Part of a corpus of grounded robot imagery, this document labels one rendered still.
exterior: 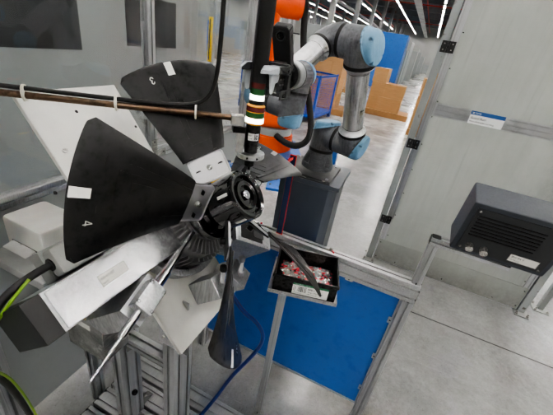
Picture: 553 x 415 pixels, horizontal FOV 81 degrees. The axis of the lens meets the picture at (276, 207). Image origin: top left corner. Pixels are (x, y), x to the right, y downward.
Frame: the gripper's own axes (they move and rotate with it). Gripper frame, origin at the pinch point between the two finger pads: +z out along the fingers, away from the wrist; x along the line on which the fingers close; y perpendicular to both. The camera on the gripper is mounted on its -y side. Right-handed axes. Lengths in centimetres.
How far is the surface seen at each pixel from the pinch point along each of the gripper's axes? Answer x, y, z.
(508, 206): -65, 24, -34
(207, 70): 14.8, 3.5, -4.8
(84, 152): 8.6, 13.7, 34.9
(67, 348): 70, 127, 7
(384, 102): 50, 98, -926
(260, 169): 0.3, 27.0, -12.0
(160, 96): 18.9, 9.8, 6.8
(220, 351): -17, 43, 33
